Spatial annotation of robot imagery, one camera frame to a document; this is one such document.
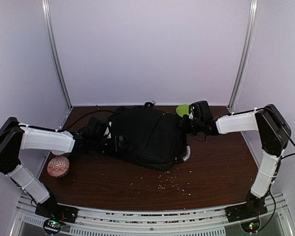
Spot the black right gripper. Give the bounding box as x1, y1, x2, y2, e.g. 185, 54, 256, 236
177, 114, 203, 136

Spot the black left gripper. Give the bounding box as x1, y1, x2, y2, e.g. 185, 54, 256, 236
91, 135, 129, 153

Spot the black student backpack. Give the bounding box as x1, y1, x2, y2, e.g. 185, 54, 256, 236
109, 106, 191, 170

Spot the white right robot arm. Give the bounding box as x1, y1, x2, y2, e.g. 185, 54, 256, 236
176, 100, 292, 199

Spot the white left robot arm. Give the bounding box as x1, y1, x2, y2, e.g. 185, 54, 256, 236
0, 117, 126, 218

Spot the green plate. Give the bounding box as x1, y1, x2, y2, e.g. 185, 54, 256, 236
176, 104, 190, 118

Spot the red patterned bowl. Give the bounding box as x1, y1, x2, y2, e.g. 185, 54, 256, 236
47, 156, 70, 178

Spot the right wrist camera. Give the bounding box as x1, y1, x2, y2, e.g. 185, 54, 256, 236
189, 100, 213, 122

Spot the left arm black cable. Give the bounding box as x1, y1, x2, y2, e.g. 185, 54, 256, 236
56, 106, 141, 133

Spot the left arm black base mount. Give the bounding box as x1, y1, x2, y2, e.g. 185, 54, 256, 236
35, 201, 78, 223

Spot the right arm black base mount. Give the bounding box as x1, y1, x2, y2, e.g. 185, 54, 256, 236
225, 203, 268, 223

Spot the aluminium front rail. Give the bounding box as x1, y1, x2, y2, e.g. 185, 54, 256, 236
14, 194, 293, 236

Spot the right aluminium frame post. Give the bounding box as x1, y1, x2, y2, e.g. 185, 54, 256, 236
228, 0, 259, 112

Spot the aluminium frame post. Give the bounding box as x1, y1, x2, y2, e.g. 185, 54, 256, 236
228, 0, 259, 112
41, 0, 73, 109

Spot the left aluminium frame post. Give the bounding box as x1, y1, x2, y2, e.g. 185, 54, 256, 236
41, 0, 73, 109

